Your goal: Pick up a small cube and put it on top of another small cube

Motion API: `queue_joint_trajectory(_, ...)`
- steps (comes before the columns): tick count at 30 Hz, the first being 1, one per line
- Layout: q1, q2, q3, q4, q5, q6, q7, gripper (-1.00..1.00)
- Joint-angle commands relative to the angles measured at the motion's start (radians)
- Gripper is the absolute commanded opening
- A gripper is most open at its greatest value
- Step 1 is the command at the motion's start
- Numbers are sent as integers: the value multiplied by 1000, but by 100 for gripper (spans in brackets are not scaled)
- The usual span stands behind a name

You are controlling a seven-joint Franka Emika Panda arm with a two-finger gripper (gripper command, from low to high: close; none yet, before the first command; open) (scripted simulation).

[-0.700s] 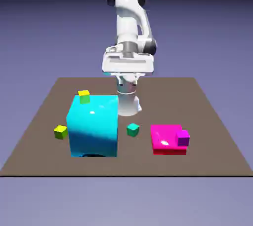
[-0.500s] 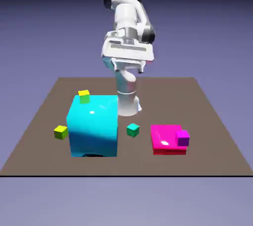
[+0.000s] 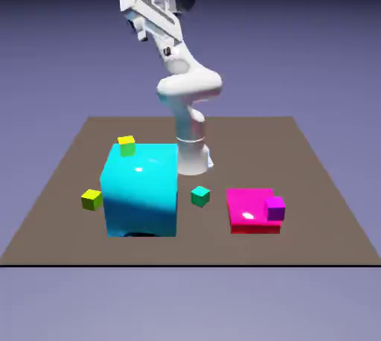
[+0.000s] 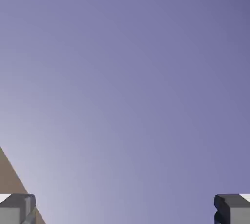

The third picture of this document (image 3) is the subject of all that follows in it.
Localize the small teal cube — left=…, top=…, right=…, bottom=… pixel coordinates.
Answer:
left=190, top=185, right=211, bottom=208

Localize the large pink box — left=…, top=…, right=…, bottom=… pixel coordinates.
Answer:
left=225, top=187, right=283, bottom=235

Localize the large cyan box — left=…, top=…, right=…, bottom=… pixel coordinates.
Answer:
left=99, top=142, right=179, bottom=238

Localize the small yellow cube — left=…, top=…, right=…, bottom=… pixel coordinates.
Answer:
left=80, top=188, right=103, bottom=211
left=117, top=135, right=137, bottom=158

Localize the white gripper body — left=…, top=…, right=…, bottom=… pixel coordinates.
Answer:
left=118, top=0, right=184, bottom=46

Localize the small purple cube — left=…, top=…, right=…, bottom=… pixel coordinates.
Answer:
left=264, top=196, right=286, bottom=222

